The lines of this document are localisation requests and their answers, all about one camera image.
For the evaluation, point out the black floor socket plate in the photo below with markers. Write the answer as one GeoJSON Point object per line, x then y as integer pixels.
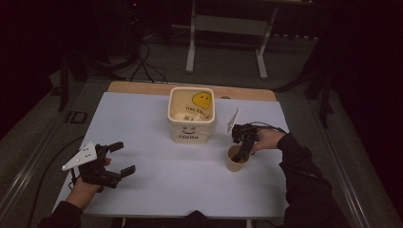
{"type": "Point", "coordinates": [76, 117]}

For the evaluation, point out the white metal stand frame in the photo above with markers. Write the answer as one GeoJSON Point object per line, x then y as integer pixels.
{"type": "Point", "coordinates": [228, 25]}

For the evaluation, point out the person's right hand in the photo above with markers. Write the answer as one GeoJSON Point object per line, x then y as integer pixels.
{"type": "Point", "coordinates": [269, 139]}

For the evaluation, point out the brown paper cup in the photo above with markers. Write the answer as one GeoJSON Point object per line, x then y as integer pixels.
{"type": "Point", "coordinates": [234, 166]}

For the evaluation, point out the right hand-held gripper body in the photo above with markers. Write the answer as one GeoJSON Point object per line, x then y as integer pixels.
{"type": "Point", "coordinates": [245, 133]}

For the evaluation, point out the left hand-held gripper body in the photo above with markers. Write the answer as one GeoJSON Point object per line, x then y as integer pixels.
{"type": "Point", "coordinates": [95, 172]}

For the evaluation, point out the person's left hand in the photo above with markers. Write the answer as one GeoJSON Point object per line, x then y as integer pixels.
{"type": "Point", "coordinates": [80, 191]}

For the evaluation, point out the white table cover sheet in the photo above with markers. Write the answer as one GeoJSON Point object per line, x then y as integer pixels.
{"type": "Point", "coordinates": [164, 177]}

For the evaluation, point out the cream square bin smiley print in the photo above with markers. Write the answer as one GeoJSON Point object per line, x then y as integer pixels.
{"type": "Point", "coordinates": [190, 131]}

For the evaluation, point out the dark metal stand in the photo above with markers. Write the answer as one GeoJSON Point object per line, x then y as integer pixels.
{"type": "Point", "coordinates": [324, 95]}
{"type": "Point", "coordinates": [64, 85]}

